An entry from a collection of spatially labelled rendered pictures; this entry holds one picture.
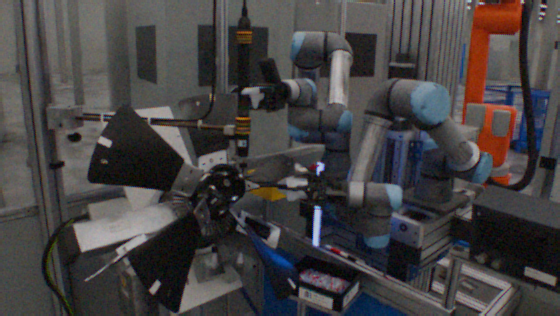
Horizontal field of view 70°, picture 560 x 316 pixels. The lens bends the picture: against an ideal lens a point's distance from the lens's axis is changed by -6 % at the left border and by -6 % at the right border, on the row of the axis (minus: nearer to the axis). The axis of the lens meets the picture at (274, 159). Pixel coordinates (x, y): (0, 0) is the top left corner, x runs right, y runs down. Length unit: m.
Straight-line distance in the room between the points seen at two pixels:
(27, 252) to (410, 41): 1.75
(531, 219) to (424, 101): 0.41
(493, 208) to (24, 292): 1.68
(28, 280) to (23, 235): 0.19
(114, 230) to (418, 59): 1.34
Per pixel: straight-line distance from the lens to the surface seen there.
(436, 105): 1.26
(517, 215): 1.14
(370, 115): 1.33
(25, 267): 1.88
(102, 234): 1.19
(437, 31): 1.83
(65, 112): 1.49
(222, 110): 1.36
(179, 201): 1.28
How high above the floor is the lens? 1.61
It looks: 16 degrees down
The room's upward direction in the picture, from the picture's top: 2 degrees clockwise
